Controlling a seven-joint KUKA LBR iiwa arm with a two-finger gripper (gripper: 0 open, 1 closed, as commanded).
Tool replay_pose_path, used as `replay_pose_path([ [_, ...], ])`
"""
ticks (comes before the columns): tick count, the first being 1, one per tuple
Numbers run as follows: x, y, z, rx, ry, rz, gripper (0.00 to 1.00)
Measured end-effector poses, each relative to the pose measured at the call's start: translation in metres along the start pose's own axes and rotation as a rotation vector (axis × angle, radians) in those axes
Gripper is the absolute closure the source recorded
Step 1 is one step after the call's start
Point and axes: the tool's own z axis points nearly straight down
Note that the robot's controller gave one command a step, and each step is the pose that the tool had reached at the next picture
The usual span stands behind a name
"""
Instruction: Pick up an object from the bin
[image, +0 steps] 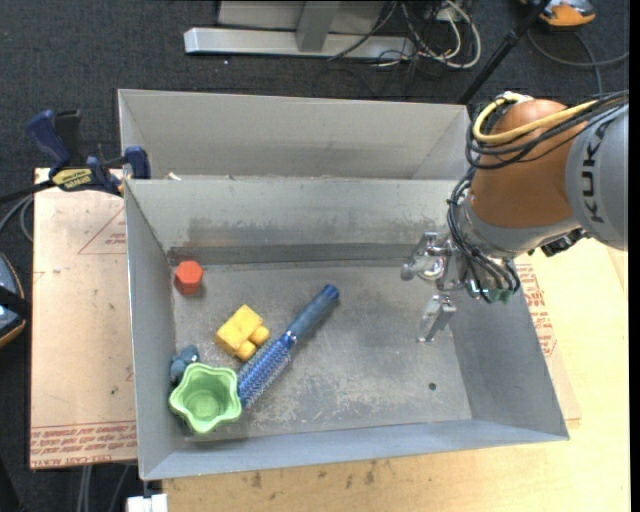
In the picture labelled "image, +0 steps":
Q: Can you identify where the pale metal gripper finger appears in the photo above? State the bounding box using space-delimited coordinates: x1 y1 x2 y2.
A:
427 297 458 343
417 294 443 344

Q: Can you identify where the brown cardboard board, red print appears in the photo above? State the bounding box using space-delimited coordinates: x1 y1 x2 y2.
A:
29 167 584 471

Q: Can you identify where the grey-blue toy animal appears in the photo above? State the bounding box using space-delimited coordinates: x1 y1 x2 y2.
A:
169 344 202 386

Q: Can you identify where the red hexagonal block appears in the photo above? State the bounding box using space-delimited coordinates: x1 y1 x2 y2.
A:
173 259 206 297

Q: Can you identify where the blue round hairbrush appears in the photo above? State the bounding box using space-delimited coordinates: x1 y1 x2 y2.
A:
236 283 341 409

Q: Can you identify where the black cylinder on white bracket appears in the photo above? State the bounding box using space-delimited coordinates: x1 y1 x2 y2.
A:
540 230 589 258

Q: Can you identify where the grey metal bin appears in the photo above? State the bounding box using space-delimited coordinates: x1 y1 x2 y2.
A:
117 88 571 482

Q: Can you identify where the green star-shaped cup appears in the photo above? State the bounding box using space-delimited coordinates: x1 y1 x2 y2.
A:
167 362 244 436

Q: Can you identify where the yellow toy block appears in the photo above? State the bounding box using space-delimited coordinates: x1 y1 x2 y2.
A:
214 304 272 363

